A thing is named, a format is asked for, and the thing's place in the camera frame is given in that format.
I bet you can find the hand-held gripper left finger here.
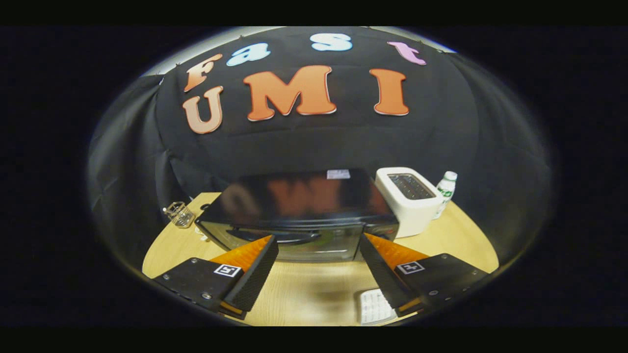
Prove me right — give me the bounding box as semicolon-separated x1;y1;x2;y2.
153;235;279;320

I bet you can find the white bottle with green label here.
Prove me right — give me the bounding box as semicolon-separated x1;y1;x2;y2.
432;171;458;220

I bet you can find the white rectangular tray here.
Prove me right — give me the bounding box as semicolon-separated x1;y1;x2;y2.
357;288;399;325

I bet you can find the white pop-up toaster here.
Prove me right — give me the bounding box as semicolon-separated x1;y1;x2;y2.
375;167;444;239

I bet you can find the black toaster oven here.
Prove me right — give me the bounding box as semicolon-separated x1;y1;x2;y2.
195;169;400;263

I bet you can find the wire mesh holder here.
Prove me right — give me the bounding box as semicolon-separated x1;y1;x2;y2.
163;201;196;229

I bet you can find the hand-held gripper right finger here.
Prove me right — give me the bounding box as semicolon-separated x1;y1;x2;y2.
360;233;490;317

